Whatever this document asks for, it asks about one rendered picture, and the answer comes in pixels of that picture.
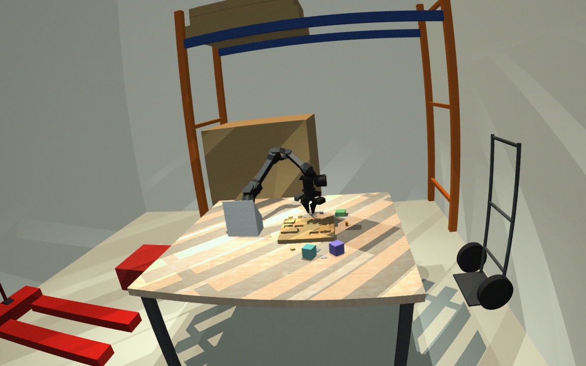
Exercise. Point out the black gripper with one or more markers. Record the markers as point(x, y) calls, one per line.
point(307, 197)

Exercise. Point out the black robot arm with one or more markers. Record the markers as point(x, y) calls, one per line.
point(254, 187)

